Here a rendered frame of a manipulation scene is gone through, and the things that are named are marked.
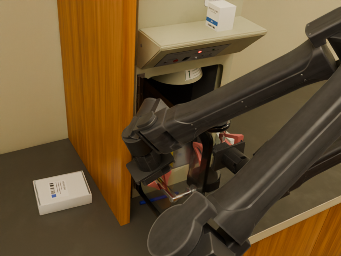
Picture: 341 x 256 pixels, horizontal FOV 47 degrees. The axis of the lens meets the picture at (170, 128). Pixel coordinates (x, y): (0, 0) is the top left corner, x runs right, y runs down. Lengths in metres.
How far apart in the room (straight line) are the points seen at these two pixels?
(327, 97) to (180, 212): 0.24
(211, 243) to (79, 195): 0.83
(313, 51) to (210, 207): 0.29
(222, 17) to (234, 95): 0.37
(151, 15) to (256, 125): 0.89
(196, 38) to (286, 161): 0.51
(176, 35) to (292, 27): 1.12
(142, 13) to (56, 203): 0.62
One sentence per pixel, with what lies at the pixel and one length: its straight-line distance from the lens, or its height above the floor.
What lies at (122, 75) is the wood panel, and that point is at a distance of 0.92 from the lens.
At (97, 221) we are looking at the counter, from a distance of 1.24.
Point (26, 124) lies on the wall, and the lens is 1.53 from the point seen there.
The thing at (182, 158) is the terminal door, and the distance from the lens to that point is 0.94.
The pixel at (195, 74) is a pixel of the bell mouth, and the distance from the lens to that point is 1.18.
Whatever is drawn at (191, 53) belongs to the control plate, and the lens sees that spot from 1.00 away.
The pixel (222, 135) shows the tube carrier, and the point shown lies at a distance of 1.10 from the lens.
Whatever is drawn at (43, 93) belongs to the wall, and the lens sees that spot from 1.48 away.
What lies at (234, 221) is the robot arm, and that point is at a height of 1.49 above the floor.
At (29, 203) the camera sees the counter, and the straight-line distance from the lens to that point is 1.33.
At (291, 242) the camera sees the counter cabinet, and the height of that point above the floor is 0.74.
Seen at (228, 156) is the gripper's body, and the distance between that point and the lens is 1.06.
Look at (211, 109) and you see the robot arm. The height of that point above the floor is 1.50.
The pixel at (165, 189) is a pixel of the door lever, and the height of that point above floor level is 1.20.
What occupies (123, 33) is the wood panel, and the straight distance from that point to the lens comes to 0.88.
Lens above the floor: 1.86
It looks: 34 degrees down
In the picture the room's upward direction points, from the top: 5 degrees clockwise
